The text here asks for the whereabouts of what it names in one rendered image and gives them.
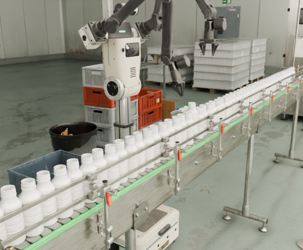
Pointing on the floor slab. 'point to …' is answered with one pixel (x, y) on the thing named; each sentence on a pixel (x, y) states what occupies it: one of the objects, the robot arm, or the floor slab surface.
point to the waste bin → (71, 140)
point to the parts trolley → (151, 67)
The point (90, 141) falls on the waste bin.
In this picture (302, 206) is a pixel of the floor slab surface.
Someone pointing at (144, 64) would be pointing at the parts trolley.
